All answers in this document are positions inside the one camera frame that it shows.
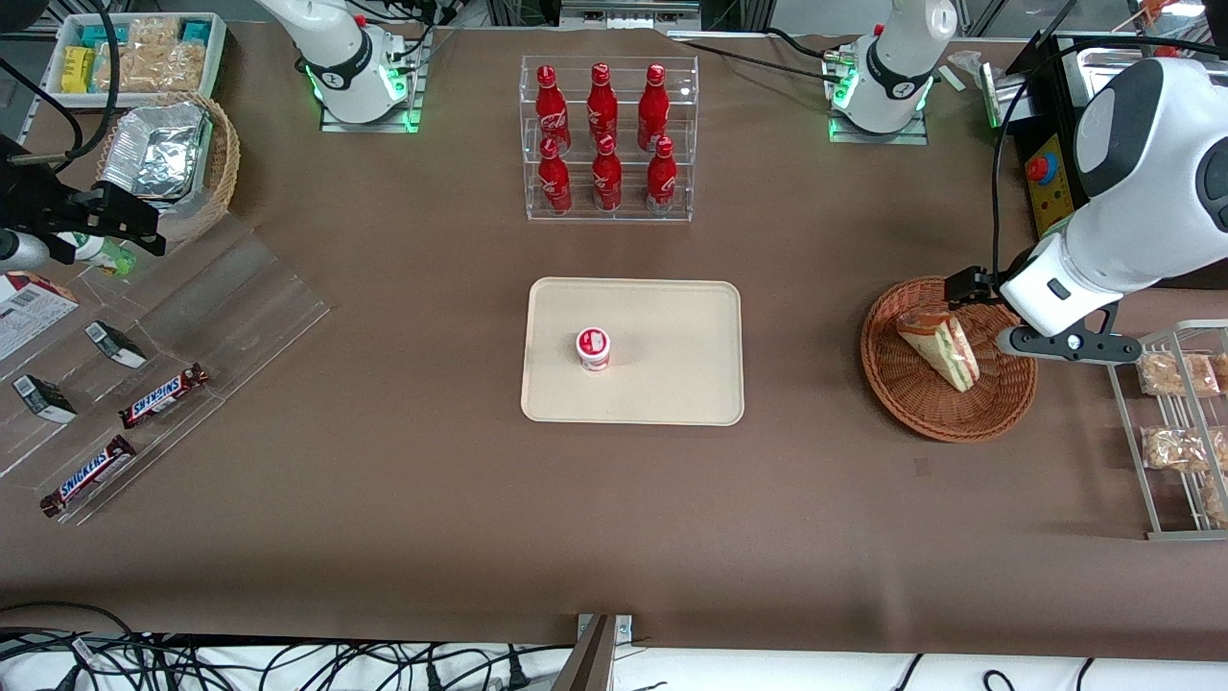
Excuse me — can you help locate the beige plastic tray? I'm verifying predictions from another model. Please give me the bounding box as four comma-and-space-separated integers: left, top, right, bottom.
520, 277, 746, 427

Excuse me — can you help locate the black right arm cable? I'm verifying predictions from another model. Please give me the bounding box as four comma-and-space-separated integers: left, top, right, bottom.
0, 0, 122, 179

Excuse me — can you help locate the small silver metal device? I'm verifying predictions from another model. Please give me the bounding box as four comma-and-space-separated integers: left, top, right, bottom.
978, 61, 1033, 131

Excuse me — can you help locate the metal bracket profile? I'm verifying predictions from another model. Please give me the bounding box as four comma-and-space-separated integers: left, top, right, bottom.
551, 613, 635, 691

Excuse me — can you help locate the brown Snickers bar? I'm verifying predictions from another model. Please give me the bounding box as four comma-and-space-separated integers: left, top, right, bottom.
38, 434, 139, 519
118, 362, 211, 430

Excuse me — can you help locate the triangle sandwich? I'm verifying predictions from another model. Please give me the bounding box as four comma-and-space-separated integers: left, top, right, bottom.
896, 307, 981, 393

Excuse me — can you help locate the light wicker basket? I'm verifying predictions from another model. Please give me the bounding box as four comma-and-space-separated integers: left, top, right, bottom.
95, 92, 242, 247

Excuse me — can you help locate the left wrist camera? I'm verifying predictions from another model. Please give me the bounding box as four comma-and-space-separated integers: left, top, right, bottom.
944, 268, 1005, 309

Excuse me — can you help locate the clear acrylic display stand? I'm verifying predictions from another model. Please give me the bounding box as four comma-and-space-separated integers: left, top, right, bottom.
0, 215, 333, 528

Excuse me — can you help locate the small red white cup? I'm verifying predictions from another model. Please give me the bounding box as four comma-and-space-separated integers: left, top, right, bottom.
576, 326, 613, 373

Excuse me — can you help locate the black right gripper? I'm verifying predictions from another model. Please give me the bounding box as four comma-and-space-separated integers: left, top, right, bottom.
42, 181, 167, 263

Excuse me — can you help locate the clear acrylic bottle rack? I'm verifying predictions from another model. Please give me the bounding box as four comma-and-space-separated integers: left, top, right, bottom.
519, 55, 700, 225

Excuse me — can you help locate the red cola bottle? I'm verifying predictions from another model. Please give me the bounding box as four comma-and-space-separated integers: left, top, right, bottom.
591, 133, 624, 213
537, 136, 574, 216
534, 64, 572, 155
645, 135, 678, 215
637, 63, 671, 153
586, 62, 620, 150

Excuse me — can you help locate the silver foil container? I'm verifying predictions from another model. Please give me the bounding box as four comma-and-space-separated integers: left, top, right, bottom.
100, 102, 213, 202

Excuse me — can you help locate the white red printed carton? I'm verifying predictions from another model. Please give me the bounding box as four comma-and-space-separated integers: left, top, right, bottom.
0, 271, 82, 362

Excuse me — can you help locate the crumpled clear plastic bag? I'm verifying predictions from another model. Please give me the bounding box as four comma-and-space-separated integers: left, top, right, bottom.
944, 49, 990, 93

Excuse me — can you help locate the grey metal wire rack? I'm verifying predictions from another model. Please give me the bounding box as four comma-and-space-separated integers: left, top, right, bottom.
1098, 321, 1228, 542

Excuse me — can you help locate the white plastic bin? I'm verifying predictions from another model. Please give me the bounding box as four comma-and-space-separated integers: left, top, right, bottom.
42, 12, 229, 108

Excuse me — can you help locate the steel tray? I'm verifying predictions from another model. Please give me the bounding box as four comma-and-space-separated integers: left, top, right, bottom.
1076, 45, 1147, 107

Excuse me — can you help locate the round brown wicker basket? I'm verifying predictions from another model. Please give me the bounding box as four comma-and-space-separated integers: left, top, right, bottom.
860, 276, 1040, 444

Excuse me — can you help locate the white bottle green label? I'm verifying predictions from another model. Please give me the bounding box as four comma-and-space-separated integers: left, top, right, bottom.
56, 232, 137, 278

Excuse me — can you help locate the small black white box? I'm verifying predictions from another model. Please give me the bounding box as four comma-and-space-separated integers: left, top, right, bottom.
11, 373, 79, 425
83, 320, 149, 370

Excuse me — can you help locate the clear cracker bag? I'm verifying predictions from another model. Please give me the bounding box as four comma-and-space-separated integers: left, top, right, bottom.
112, 43, 160, 93
158, 43, 208, 93
128, 16, 183, 49

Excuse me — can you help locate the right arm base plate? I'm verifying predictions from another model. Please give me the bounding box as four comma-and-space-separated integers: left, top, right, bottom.
319, 27, 424, 134

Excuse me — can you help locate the yellow snack packet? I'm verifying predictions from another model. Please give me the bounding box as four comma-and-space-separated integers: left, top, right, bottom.
61, 45, 97, 95

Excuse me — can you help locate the table cover sheet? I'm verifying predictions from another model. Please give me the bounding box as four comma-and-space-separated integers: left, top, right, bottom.
0, 21, 1228, 665

